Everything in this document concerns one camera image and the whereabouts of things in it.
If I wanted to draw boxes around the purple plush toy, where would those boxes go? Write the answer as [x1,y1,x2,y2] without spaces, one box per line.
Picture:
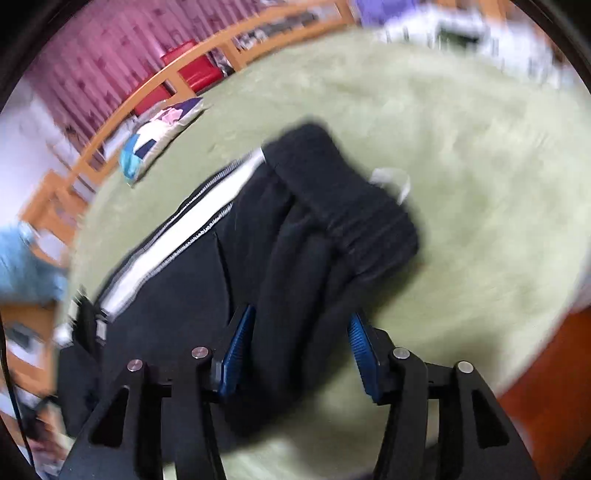
[355,0,435,27]

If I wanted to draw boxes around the geometric print pillow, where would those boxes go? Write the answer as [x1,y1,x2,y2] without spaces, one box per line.
[121,96,208,185]

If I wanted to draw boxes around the white floral pillow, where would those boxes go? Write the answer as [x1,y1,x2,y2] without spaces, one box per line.
[383,4,560,89]

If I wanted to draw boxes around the maroon floral curtain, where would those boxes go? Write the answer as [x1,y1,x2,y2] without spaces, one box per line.
[25,0,338,140]

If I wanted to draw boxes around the black pants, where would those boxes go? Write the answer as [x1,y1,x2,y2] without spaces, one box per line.
[55,121,421,439]

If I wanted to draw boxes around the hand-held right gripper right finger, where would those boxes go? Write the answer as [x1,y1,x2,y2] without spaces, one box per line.
[347,313,541,480]

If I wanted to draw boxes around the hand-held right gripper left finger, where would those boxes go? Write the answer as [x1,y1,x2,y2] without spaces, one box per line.
[59,304,257,480]

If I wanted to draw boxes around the wooden bed frame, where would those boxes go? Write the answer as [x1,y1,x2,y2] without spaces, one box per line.
[0,0,573,402]

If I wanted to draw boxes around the red chair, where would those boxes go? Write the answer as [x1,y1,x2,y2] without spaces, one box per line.
[159,41,223,94]
[133,84,168,117]

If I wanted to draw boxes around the green fleece blanket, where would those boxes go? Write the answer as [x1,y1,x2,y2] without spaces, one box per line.
[69,28,587,480]

